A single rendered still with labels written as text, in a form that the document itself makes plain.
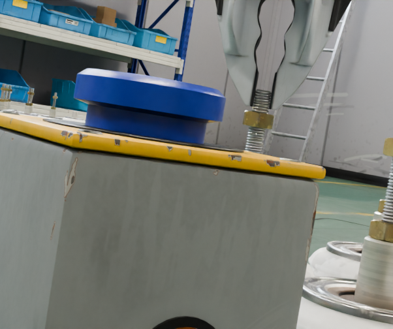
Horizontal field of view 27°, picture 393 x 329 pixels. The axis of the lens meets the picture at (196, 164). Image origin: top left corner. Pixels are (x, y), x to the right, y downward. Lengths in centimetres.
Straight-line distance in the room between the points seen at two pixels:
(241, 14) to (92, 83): 26
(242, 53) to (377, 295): 17
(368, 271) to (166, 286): 20
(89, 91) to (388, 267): 21
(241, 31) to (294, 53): 3
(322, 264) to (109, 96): 34
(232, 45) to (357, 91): 744
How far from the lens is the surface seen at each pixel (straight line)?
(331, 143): 798
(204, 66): 781
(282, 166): 20
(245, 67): 47
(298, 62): 47
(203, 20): 776
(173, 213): 19
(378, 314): 35
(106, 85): 20
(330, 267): 52
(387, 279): 38
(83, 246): 18
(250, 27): 47
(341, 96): 798
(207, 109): 21
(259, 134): 47
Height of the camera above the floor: 32
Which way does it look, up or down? 3 degrees down
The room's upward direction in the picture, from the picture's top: 9 degrees clockwise
